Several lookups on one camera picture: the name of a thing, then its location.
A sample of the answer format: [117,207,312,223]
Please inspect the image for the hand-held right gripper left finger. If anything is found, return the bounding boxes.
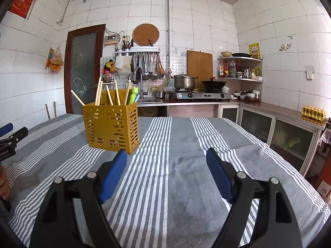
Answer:
[29,149,128,248]

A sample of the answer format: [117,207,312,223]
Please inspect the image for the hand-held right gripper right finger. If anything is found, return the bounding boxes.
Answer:
[206,147,303,248]

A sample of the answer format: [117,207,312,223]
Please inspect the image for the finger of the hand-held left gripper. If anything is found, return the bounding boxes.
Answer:
[0,123,14,138]
[0,126,29,149]

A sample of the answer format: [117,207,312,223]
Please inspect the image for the yellow slotted utensil holder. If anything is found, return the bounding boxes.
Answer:
[82,89,139,155]

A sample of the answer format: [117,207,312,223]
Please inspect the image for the wooden chopstick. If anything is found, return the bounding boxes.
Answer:
[106,84,114,106]
[114,80,121,106]
[95,77,102,106]
[71,90,86,107]
[97,81,104,106]

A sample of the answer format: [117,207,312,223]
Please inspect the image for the green frog pen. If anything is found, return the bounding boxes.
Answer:
[128,87,140,105]

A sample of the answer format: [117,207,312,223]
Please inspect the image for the row of hanging kitchen utensils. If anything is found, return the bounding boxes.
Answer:
[129,53,166,82]

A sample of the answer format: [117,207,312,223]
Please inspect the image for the person's left hand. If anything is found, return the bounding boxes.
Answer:
[0,166,11,201]

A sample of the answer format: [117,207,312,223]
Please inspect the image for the wooden sticks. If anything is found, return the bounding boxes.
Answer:
[45,103,58,119]

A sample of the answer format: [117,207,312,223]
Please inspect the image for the grey striped tablecloth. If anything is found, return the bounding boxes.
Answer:
[5,114,331,248]

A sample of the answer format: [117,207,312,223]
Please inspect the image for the glass door cabinets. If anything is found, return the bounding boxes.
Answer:
[218,103,324,178]

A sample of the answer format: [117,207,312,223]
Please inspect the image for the hanging plastic bags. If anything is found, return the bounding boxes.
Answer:
[46,47,65,74]

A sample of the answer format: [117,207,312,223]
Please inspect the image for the steel gas stove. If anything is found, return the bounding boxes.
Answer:
[169,89,232,102]

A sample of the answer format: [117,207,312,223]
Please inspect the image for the steel kitchen sink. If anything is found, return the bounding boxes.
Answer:
[137,97,164,104]

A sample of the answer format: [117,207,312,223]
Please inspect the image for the cluster of small dishes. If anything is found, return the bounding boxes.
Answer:
[232,89,262,101]

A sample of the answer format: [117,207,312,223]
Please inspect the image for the brown kitchen counter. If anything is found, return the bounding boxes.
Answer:
[137,99,328,131]

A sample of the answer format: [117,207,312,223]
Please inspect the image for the brown framed glass door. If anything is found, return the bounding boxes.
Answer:
[64,24,106,116]

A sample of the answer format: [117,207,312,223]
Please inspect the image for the black wok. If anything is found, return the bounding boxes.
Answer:
[201,77,227,91]

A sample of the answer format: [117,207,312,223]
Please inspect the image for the steel faucet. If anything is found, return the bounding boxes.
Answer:
[138,68,148,99]

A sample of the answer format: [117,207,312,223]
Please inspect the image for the steel cooking pot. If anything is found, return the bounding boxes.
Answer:
[171,74,199,91]

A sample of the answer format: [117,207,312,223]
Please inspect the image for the row of condiment bottles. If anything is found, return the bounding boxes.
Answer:
[218,60,262,80]

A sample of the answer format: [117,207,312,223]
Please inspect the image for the hanging colourful doll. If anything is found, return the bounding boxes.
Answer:
[102,59,116,83]

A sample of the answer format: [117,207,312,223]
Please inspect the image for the clear plastic bag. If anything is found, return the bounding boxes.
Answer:
[319,129,331,151]

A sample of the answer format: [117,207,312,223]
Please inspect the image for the white hanging cloth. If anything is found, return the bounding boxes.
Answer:
[114,56,132,74]

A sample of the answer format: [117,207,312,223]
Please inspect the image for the rectangular wooden cutting board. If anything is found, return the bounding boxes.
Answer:
[187,50,214,82]

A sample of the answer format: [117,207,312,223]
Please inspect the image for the yellow egg carton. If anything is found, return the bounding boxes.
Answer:
[302,105,327,122]

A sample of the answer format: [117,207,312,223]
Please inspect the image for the utensil cup on rack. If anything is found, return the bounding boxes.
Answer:
[121,37,134,50]

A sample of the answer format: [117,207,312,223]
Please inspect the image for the round wooden board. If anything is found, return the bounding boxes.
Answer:
[133,23,160,47]

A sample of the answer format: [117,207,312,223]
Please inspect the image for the corner wall shelf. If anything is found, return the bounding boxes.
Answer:
[217,56,264,83]

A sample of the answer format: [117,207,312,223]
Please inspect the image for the metal wall rack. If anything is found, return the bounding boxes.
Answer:
[115,46,161,57]

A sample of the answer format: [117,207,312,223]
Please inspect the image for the red wall poster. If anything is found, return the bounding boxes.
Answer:
[8,0,37,19]

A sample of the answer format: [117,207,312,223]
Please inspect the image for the yellow wall poster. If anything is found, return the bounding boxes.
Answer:
[248,43,260,60]

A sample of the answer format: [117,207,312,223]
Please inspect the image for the wall control box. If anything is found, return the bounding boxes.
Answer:
[104,34,121,46]

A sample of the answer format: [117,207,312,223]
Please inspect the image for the grey wall pipe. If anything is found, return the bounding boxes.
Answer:
[166,0,171,74]

